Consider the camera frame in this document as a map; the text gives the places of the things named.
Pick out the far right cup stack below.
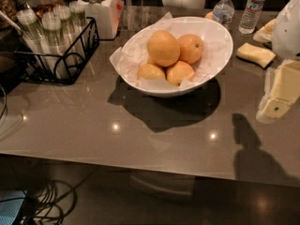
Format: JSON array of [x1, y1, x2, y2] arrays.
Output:
[[68, 1, 86, 48]]

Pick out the white paper bowl liner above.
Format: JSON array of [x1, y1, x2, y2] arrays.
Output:
[[109, 11, 233, 91]]

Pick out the front left orange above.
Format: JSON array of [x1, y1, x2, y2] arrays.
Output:
[[137, 63, 165, 80]]

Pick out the clear water bottle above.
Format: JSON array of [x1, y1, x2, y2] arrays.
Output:
[[238, 0, 265, 35], [213, 0, 234, 29]]

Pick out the left plastic cup stack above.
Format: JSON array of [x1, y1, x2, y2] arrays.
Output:
[[16, 8, 48, 71]]

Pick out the middle plastic cup stack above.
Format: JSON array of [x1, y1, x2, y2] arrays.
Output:
[[41, 12, 68, 80]]

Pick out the orange behind bowl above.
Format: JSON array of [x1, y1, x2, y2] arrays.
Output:
[[204, 11, 213, 20]]

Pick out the bread slice on table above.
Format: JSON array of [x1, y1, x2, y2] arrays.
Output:
[[253, 19, 276, 43]]

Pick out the left clear water bottle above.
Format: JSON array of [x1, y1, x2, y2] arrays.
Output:
[[213, 0, 234, 29]]

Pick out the white oval bowl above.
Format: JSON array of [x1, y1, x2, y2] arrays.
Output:
[[116, 16, 234, 98]]

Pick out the white lidded jar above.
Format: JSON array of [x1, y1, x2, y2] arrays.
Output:
[[78, 0, 124, 40]]

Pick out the plastic cup stack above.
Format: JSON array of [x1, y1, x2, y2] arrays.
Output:
[[53, 5, 78, 65], [41, 12, 68, 80], [16, 8, 48, 71]]

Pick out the right back orange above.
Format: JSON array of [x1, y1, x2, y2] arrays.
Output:
[[178, 34, 203, 64]]

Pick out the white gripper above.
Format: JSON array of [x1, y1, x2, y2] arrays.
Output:
[[256, 0, 300, 124]]

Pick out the black cables on floor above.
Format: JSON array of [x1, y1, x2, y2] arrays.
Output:
[[18, 180, 79, 225]]

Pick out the front right orange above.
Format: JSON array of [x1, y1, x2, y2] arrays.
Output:
[[166, 61, 195, 86]]

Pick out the right clear water bottle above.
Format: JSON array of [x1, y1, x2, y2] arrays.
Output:
[[238, 0, 265, 35]]

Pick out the black wire rack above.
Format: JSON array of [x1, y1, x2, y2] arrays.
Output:
[[15, 17, 99, 84]]

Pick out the right plastic cup stack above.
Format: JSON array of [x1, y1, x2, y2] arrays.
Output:
[[53, 5, 78, 65]]

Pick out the yellow sponge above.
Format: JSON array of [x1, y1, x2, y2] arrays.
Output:
[[236, 43, 276, 68]]

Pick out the large top orange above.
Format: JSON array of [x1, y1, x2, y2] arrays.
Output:
[[146, 30, 180, 68]]

